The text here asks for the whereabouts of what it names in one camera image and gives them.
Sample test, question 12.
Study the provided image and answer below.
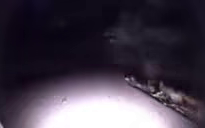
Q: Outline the pale paved path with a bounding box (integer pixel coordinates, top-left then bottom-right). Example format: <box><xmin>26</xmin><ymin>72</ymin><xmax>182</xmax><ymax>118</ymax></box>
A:
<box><xmin>3</xmin><ymin>68</ymin><xmax>204</xmax><ymax>128</ymax></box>

